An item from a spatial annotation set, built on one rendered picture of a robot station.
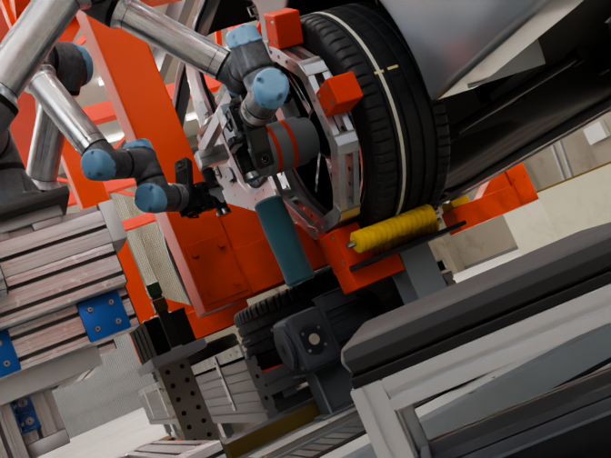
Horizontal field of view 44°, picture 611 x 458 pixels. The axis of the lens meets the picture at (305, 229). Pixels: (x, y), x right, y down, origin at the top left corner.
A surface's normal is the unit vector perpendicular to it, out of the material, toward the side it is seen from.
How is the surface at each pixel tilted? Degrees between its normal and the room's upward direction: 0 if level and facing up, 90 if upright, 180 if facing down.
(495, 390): 90
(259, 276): 90
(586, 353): 90
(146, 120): 90
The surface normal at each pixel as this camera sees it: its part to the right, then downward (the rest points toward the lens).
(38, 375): 0.34, -0.25
